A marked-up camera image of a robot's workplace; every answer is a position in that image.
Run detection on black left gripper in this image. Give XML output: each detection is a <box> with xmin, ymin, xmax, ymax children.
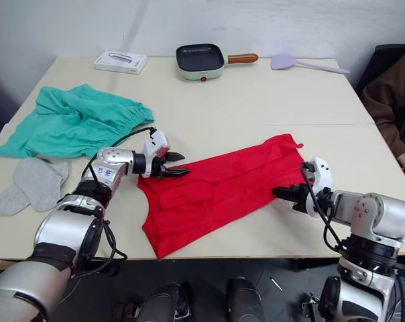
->
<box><xmin>151</xmin><ymin>151</ymin><xmax>192</xmax><ymax>180</ymax></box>

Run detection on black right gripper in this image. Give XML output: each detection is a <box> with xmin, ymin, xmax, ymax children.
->
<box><xmin>272</xmin><ymin>183</ymin><xmax>313</xmax><ymax>213</ymax></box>

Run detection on red t-shirt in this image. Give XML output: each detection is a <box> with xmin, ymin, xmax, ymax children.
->
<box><xmin>137</xmin><ymin>133</ymin><xmax>306</xmax><ymax>260</ymax></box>

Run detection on teal green shorts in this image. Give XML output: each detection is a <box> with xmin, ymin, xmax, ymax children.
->
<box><xmin>0</xmin><ymin>84</ymin><xmax>156</xmax><ymax>160</ymax></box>

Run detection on black table foot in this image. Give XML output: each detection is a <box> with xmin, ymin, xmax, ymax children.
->
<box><xmin>291</xmin><ymin>257</ymin><xmax>343</xmax><ymax>273</ymax></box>

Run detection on mint green electric frying pan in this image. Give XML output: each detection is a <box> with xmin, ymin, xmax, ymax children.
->
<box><xmin>174</xmin><ymin>42</ymin><xmax>259</xmax><ymax>83</ymax></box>

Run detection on dark rounded shape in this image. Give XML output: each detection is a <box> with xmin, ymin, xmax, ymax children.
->
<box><xmin>226</xmin><ymin>276</ymin><xmax>268</xmax><ymax>322</ymax></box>
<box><xmin>143</xmin><ymin>281</ymin><xmax>192</xmax><ymax>322</ymax></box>

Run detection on white flat product box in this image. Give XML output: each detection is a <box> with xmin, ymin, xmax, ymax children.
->
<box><xmin>94</xmin><ymin>50</ymin><xmax>149</xmax><ymax>74</ymax></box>

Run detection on lilac silicone spatula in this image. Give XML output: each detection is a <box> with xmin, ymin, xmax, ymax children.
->
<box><xmin>270</xmin><ymin>53</ymin><xmax>352</xmax><ymax>74</ymax></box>

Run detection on person in brown jacket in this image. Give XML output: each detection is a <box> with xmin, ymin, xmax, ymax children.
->
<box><xmin>361</xmin><ymin>45</ymin><xmax>405</xmax><ymax>158</ymax></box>

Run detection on grey sock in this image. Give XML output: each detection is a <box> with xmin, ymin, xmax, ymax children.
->
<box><xmin>0</xmin><ymin>183</ymin><xmax>34</xmax><ymax>217</ymax></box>
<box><xmin>13</xmin><ymin>157</ymin><xmax>70</xmax><ymax>213</ymax></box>

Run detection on black office chair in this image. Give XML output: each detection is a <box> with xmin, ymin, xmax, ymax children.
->
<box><xmin>355</xmin><ymin>43</ymin><xmax>405</xmax><ymax>95</ymax></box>

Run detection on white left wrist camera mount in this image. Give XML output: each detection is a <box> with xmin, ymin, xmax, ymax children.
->
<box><xmin>141</xmin><ymin>129</ymin><xmax>172</xmax><ymax>178</ymax></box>

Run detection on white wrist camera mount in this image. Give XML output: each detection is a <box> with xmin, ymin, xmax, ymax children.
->
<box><xmin>301</xmin><ymin>156</ymin><xmax>335</xmax><ymax>215</ymax></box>
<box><xmin>141</xmin><ymin>129</ymin><xmax>172</xmax><ymax>178</ymax></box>

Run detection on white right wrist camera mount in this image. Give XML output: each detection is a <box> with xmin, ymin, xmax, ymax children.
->
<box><xmin>301</xmin><ymin>156</ymin><xmax>335</xmax><ymax>215</ymax></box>

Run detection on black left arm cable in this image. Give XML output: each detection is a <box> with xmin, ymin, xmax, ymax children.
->
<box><xmin>70</xmin><ymin>126</ymin><xmax>158</xmax><ymax>279</ymax></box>

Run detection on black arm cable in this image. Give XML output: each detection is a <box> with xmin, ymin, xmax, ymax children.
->
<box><xmin>70</xmin><ymin>126</ymin><xmax>158</xmax><ymax>279</ymax></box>
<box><xmin>299</xmin><ymin>162</ymin><xmax>349</xmax><ymax>252</ymax></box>

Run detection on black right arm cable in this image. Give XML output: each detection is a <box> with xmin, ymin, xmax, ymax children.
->
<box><xmin>299</xmin><ymin>162</ymin><xmax>349</xmax><ymax>252</ymax></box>

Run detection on metal floor bracket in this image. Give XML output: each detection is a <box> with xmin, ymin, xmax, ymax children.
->
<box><xmin>301</xmin><ymin>293</ymin><xmax>324</xmax><ymax>319</ymax></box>
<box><xmin>113</xmin><ymin>301</ymin><xmax>146</xmax><ymax>322</ymax></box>

